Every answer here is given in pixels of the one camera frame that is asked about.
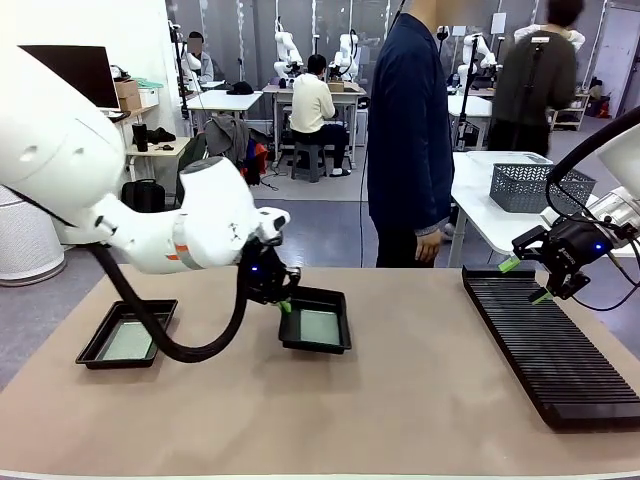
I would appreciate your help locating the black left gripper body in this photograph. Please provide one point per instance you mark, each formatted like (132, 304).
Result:
(267, 275)

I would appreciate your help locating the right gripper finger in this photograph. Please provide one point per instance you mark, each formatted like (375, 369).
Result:
(562, 285)
(530, 245)

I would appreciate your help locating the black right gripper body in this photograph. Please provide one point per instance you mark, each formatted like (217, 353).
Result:
(580, 245)

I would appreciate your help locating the black ESD tray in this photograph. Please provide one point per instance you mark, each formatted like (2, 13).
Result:
(320, 300)
(100, 335)

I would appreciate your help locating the green perforated circuit board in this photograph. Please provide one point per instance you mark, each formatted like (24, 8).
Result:
(320, 327)
(125, 342)

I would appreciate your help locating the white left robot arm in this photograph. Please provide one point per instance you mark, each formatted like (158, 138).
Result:
(50, 150)

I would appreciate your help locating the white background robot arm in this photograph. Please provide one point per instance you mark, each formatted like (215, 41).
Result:
(287, 47)
(477, 52)
(346, 55)

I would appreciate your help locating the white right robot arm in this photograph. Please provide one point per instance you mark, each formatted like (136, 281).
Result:
(622, 155)

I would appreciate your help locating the person's right forearm navy sleeve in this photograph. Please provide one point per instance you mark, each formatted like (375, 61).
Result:
(435, 200)

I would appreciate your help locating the person's right hand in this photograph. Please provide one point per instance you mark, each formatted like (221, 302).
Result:
(427, 245)

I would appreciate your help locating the grey plastic mesh basket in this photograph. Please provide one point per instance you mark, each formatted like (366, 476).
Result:
(520, 187)

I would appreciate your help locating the black slotted board rack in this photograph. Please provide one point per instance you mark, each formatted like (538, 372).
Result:
(550, 350)

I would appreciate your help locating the large white side table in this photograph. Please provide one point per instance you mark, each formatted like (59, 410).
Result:
(475, 200)

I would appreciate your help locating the orange and blue jacket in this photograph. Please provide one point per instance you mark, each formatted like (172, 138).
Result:
(255, 160)

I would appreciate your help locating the grey plastic stool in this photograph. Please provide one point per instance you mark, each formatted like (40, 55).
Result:
(307, 162)

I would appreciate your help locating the wooden shelf rack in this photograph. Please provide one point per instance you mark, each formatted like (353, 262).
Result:
(580, 107)

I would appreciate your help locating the red fire extinguisher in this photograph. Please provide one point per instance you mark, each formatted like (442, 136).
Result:
(604, 107)

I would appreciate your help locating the grey hoodie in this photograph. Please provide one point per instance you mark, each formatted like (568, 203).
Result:
(227, 135)

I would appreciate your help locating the dark green striped jacket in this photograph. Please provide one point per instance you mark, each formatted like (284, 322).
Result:
(192, 150)

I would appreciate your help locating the black backpack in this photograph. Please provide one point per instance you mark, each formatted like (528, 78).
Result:
(142, 192)

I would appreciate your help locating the white background table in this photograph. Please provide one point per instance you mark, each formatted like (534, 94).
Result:
(225, 100)
(470, 107)

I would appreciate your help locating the person in olive sweater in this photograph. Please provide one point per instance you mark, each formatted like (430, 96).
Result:
(535, 85)

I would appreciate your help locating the small wooden side table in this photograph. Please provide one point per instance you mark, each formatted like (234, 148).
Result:
(155, 150)

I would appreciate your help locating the person in navy jacket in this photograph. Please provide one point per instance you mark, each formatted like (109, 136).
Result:
(407, 125)

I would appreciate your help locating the black cloth bundle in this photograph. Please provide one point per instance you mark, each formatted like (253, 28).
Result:
(162, 135)

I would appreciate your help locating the person in cream top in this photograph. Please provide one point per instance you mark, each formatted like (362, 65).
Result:
(312, 100)

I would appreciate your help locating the black tumbler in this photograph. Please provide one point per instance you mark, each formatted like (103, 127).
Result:
(140, 137)

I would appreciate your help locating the black cap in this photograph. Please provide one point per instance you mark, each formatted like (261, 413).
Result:
(240, 89)

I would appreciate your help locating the grey door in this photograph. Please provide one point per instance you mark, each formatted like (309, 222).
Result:
(620, 60)

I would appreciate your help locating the white storage box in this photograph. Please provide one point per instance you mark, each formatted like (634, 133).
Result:
(148, 97)

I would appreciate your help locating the seated person in white jacket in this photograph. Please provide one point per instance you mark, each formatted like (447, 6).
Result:
(197, 62)

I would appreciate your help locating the brown cardboard box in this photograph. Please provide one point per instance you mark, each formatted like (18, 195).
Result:
(127, 95)

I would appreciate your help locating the white cylindrical air purifier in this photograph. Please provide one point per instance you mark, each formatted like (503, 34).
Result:
(30, 260)

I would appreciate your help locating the black computer monitor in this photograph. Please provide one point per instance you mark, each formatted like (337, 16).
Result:
(80, 70)

